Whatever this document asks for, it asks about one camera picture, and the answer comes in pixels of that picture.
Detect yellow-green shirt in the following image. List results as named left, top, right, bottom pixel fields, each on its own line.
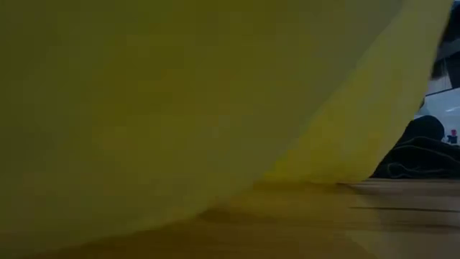
left=0, top=0, right=454, bottom=259

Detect dark denim jeans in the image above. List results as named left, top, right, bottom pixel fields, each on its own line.
left=369, top=135, right=460, bottom=180

